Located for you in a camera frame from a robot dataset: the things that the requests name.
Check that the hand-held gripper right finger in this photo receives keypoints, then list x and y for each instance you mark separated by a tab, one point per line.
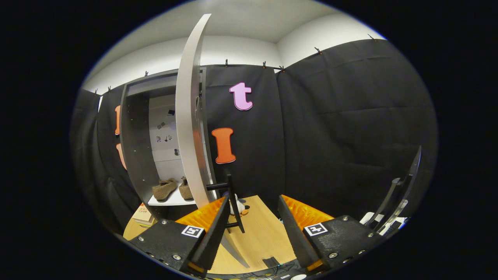
297	237

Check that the beige cover book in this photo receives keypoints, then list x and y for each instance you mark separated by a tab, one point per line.
143	212

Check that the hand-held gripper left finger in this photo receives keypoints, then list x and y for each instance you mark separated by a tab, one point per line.
212	241

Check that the dark grey shoe cabinet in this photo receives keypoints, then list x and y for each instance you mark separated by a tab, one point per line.
136	155

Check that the black backdrop cloth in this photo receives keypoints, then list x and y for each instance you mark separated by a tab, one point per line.
330	136

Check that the brown fuzzy shoe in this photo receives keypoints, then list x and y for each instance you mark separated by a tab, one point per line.
186	191
163	189

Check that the small white plush toy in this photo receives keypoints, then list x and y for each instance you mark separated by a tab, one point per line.
240	209

